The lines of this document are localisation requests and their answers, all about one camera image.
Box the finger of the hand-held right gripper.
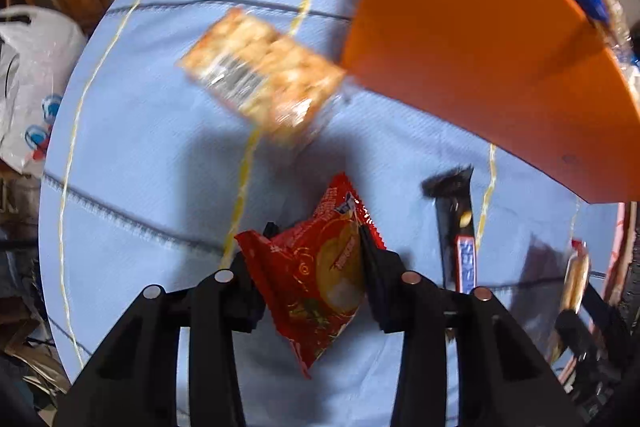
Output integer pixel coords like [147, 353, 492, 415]
[554, 309, 598, 360]
[582, 282, 633, 353]

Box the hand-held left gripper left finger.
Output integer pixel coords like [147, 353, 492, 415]
[55, 221, 280, 427]

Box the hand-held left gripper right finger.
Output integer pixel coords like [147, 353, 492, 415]
[356, 223, 585, 427]

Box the red round-biscuit snack packet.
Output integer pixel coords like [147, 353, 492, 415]
[234, 172, 388, 380]

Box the orange storage box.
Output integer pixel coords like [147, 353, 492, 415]
[341, 0, 640, 204]

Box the clear brown bread bag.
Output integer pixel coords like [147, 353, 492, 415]
[582, 0, 640, 72]

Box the black chocolate bar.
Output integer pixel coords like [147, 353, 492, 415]
[422, 164, 481, 344]

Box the light blue tablecloth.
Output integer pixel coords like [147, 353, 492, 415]
[39, 0, 626, 427]

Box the clear cracker packet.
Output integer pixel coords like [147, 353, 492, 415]
[175, 7, 348, 145]

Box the tan cardboard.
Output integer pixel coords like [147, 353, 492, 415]
[0, 297, 71, 395]

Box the white plastic bag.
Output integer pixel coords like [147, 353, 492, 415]
[0, 6, 88, 178]

